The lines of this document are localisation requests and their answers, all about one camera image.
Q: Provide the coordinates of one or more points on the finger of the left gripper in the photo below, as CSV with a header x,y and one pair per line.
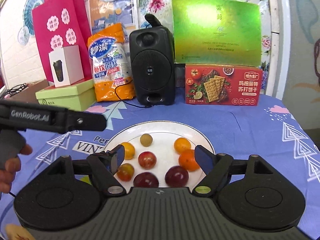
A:
x,y
85,121

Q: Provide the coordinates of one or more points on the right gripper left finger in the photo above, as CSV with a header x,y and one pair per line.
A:
x,y
101,168

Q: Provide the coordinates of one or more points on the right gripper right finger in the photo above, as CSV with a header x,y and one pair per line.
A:
x,y
218,169

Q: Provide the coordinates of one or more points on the orange-red cherry tomato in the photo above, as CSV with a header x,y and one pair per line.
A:
x,y
125,172

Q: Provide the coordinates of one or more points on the red plum fruit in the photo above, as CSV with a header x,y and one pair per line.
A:
x,y
147,160

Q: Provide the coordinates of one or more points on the person's left hand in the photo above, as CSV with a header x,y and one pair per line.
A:
x,y
7,176

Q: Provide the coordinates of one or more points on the light green shoe box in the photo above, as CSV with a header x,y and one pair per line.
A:
x,y
78,96

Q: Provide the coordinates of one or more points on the brown cardboard box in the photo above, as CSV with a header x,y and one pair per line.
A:
x,y
28,94

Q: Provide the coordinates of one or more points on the yellow cherry tomato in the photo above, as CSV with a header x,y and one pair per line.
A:
x,y
129,150

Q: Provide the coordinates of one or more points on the small orange tangerine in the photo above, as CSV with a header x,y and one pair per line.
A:
x,y
187,160

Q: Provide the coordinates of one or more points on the dark purple plum right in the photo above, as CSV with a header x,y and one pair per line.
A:
x,y
177,176

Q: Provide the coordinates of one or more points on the dark purple plum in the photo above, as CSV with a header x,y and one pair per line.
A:
x,y
146,180
177,176

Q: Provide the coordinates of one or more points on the dark purple plum left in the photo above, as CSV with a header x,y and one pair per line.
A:
x,y
146,180

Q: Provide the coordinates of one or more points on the orange kumquat fruit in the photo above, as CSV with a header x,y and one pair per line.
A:
x,y
182,144

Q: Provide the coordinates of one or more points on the brown longan fruit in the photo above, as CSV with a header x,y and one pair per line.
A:
x,y
146,140

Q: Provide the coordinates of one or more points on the orange paper cup package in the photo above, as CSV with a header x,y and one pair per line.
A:
x,y
110,67

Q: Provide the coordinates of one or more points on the white cup box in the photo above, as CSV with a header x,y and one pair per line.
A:
x,y
66,67

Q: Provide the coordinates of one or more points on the white ceramic plate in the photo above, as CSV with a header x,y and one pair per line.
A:
x,y
164,134

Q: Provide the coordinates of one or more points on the blue printed tablecloth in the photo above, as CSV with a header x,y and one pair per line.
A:
x,y
267,129

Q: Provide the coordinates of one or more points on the red cracker box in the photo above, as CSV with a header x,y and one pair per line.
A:
x,y
213,84

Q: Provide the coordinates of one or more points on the pink tote bag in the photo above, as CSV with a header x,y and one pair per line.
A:
x,y
61,23

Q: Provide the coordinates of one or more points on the black speaker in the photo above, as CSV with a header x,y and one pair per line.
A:
x,y
152,63

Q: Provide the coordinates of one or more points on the blue poster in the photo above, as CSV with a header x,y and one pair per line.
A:
x,y
103,14

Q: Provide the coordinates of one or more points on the green gift box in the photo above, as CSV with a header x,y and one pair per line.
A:
x,y
217,32

